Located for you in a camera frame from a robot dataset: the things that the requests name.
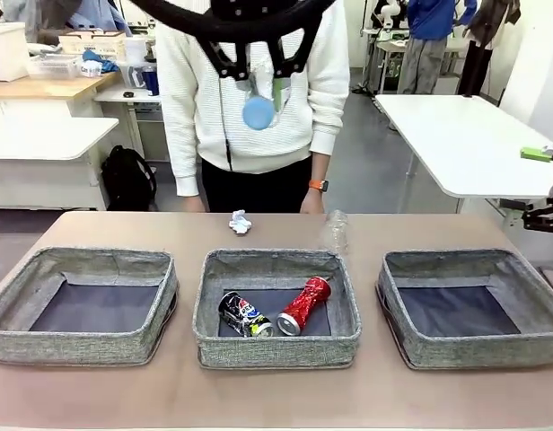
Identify person white zip jacket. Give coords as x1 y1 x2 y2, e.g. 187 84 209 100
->
154 0 352 174

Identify crumpled white paper ball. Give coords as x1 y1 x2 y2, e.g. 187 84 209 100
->
226 208 253 234

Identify person right hand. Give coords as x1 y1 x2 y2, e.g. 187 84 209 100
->
181 194 206 214

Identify crushed red soda can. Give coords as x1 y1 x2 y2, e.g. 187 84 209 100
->
276 276 332 337

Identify blue cloth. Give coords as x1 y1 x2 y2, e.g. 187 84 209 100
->
82 48 121 74

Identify crushed black Pepsi can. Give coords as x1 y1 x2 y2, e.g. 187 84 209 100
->
217 290 276 338

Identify background person dark clothes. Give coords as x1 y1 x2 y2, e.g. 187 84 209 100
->
455 0 522 96

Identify plastic bottle blue cap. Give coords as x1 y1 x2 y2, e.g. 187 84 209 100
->
241 62 277 132

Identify background person blue jacket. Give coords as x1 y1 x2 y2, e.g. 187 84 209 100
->
401 0 478 95

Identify light wooden crate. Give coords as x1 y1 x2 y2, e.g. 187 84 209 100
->
58 29 127 62

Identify white desk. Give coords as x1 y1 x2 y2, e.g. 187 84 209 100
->
0 116 120 211

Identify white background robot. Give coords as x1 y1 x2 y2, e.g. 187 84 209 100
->
370 0 410 31

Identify dark blue bottle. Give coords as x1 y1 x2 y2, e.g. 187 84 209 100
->
141 65 161 96

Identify large white table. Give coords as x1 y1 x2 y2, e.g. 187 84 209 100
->
373 92 553 233

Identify crushed clear plastic cup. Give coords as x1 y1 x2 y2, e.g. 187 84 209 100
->
320 209 350 255

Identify white storage box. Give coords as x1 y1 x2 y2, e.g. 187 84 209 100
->
0 21 31 82

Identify grey fabric basket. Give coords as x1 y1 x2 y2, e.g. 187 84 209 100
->
191 249 363 370
375 249 553 370
0 245 180 367

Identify background person light blue shirt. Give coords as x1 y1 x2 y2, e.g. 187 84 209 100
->
24 0 134 46

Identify person left hand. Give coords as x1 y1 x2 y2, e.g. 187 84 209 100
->
299 189 328 216

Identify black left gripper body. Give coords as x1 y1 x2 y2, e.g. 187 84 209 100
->
204 6 320 46

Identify wooden top table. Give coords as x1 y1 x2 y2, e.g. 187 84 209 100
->
0 66 123 118

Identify white plastic mesh basket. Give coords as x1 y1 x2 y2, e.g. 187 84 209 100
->
27 52 83 81

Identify person right forearm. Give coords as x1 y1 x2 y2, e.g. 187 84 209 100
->
166 120 201 198

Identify person left forearm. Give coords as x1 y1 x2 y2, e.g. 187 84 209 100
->
308 102 349 192

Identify black backpack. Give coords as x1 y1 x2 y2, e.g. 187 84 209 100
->
100 144 158 212

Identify white shelf table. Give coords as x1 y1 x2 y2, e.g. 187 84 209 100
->
94 84 163 163

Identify person black trousers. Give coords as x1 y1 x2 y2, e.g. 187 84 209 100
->
199 154 314 213

